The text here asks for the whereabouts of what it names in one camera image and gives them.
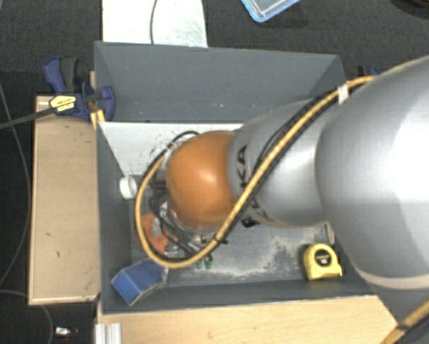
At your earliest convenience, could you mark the orange-red rounded object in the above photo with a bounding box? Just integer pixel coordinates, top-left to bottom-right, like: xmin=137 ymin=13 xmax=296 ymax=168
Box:
xmin=141 ymin=212 xmax=169 ymax=254

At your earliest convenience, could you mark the blue sponge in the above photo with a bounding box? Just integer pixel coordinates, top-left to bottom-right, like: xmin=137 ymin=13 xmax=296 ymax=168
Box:
xmin=110 ymin=258 xmax=169 ymax=306

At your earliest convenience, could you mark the white-capped plastic bottle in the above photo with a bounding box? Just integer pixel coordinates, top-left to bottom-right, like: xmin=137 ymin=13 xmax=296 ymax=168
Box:
xmin=118 ymin=175 xmax=139 ymax=200

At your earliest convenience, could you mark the pale wood board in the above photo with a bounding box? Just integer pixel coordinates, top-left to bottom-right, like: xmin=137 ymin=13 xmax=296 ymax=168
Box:
xmin=27 ymin=95 xmax=102 ymax=306

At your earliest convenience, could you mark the yellow tape measure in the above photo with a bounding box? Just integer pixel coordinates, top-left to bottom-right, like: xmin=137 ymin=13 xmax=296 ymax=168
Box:
xmin=302 ymin=242 xmax=344 ymax=282

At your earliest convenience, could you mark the grey metal bin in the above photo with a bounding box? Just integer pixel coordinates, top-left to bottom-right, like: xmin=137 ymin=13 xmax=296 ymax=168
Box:
xmin=93 ymin=40 xmax=380 ymax=315

